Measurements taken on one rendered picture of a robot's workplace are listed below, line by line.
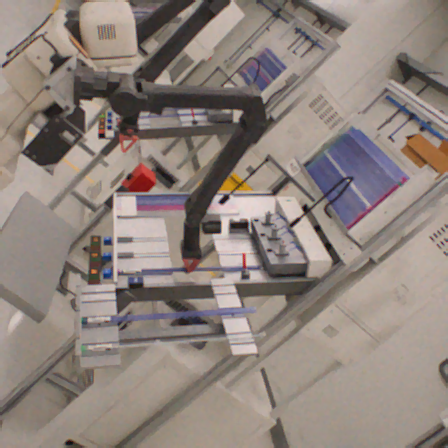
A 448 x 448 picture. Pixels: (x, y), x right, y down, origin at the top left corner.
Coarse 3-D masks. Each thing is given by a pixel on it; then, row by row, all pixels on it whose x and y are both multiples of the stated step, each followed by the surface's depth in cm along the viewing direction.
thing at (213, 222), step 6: (192, 216) 183; (198, 216) 183; (210, 216) 190; (216, 216) 190; (192, 222) 185; (198, 222) 185; (204, 222) 187; (210, 222) 189; (216, 222) 189; (210, 228) 190; (216, 228) 190; (204, 234) 192
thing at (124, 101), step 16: (144, 80) 156; (112, 96) 148; (128, 96) 148; (144, 96) 150; (160, 96) 152; (176, 96) 153; (192, 96) 154; (208, 96) 155; (224, 96) 156; (240, 96) 156; (256, 96) 156; (128, 112) 151; (256, 112) 159
